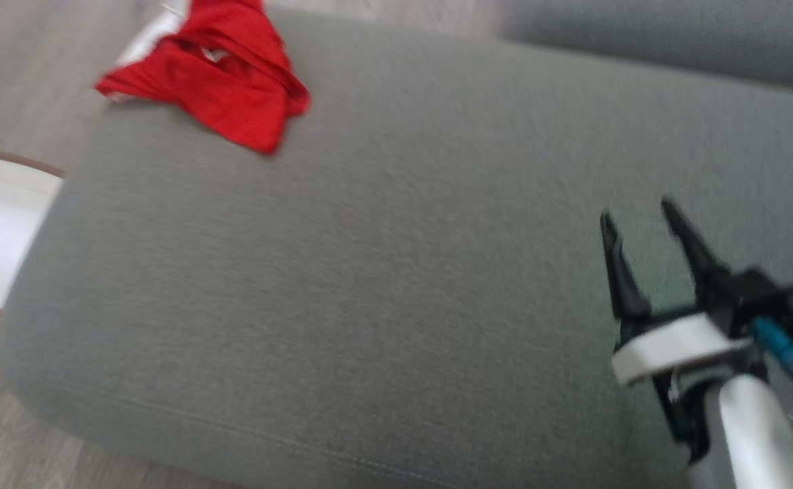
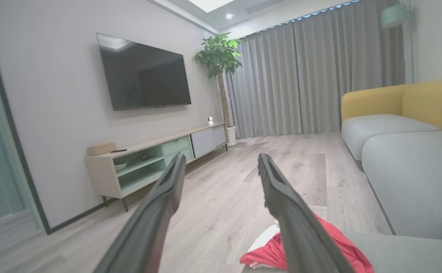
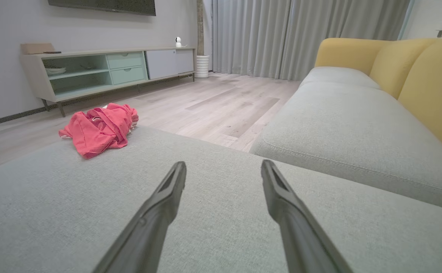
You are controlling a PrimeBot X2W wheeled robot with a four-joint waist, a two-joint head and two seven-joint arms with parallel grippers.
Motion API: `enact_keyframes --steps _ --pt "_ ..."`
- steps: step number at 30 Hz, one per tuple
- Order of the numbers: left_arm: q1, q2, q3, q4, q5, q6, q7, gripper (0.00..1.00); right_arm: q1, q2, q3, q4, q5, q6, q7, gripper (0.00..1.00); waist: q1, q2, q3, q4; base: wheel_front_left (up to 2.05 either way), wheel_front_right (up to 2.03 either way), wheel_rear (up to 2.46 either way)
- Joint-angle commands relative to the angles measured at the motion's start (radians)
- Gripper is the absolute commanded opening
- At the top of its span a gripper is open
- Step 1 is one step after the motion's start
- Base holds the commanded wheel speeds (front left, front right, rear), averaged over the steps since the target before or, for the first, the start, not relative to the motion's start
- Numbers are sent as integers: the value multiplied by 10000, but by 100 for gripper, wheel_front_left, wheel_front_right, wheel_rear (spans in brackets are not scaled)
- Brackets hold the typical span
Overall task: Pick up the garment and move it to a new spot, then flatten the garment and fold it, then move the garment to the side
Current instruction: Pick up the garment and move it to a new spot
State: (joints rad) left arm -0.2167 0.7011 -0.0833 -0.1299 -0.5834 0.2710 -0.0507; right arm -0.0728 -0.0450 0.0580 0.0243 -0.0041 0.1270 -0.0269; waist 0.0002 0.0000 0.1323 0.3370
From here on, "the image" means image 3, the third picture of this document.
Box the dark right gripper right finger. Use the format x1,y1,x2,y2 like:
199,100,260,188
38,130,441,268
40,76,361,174
261,159,354,273

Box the white ribbed floor vase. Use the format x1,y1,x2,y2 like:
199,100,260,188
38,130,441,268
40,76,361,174
195,55,210,79

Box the brown wooden post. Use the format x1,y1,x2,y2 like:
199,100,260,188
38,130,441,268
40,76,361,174
196,0,205,56

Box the black wall television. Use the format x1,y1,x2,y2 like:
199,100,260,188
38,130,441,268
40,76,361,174
47,0,156,17

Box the big yellow sofa back cushion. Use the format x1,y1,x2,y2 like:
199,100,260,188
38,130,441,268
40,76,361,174
398,37,442,164

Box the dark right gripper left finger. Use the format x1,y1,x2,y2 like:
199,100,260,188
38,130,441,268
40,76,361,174
92,161,187,273

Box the grey curtain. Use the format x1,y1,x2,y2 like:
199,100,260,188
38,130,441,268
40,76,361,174
205,0,411,81

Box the red jersey with white label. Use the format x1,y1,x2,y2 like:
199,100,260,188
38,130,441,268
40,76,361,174
58,103,139,160

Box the large grey sofa seat cushion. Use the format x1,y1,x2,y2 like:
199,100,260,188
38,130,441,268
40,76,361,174
0,125,442,273

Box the brown cardboard box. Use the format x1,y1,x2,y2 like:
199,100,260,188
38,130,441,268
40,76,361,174
20,42,55,55

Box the low TV cabinet mint drawers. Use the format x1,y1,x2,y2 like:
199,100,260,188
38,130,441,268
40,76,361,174
19,47,197,118

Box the yellow sofa armrest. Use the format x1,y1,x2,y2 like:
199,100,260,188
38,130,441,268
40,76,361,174
315,38,394,75

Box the small grey sofa seat cushion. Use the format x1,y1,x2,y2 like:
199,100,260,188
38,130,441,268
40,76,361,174
300,67,381,90

